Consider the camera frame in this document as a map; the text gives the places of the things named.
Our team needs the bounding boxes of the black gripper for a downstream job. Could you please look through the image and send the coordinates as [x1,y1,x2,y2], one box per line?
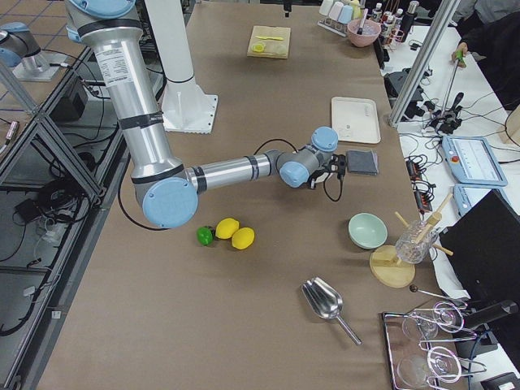
[309,154,347,189]

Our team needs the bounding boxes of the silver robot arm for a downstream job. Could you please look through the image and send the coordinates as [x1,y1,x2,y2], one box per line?
[66,1,338,228]
[1,22,41,67]

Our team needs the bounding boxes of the cream rabbit tray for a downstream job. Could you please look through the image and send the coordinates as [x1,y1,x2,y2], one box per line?
[331,97,381,145]

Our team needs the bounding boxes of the grey folded cloth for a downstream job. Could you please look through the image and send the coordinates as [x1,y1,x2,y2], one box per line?
[346,149,379,176]

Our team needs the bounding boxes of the purple cloth under grey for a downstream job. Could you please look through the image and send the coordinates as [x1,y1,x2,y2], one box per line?
[374,152,380,174]

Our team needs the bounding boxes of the mint green bowl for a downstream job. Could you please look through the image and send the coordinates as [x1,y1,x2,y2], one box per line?
[348,213,388,249]

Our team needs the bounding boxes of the clear glass cup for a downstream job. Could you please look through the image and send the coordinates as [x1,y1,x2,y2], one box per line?
[395,220,439,264]

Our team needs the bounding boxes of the wooden cup stand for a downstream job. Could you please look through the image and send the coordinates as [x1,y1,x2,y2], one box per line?
[370,193,453,288]

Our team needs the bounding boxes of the yellow lemon far from lime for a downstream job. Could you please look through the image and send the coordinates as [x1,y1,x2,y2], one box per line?
[232,227,255,250]

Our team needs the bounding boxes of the yellow lemon near lime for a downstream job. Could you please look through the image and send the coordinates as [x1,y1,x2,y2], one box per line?
[215,218,240,240]

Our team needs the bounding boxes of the blue teach pendant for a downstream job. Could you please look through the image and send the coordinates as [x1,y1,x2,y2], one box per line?
[441,136,508,187]
[453,184,509,217]

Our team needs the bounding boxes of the pink ice bowl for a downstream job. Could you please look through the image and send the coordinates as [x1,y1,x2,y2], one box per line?
[347,19,381,48]

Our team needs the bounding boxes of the metal ice scoop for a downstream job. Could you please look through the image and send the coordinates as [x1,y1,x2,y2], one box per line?
[301,276,362,345]

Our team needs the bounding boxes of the wooden cutting board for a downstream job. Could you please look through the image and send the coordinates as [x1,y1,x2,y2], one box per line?
[247,25,291,59]

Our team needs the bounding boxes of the cup holder with cups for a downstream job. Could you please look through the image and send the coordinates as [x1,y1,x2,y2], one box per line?
[318,0,366,35]

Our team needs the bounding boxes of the yellow plastic knife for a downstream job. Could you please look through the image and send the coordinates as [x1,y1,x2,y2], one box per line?
[255,35,284,41]

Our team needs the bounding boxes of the green lime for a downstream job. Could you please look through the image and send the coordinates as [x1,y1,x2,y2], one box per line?
[196,226,215,246]

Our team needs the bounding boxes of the black laptop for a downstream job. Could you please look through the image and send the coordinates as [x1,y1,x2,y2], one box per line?
[440,189,519,303]

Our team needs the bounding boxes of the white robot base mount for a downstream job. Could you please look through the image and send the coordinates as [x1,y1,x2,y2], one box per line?
[145,0,218,134]

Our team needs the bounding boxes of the aluminium frame post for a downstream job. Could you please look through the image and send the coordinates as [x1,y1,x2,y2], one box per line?
[388,0,460,129]

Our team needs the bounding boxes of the wire glass rack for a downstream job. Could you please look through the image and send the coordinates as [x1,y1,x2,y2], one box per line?
[381,300,487,389]

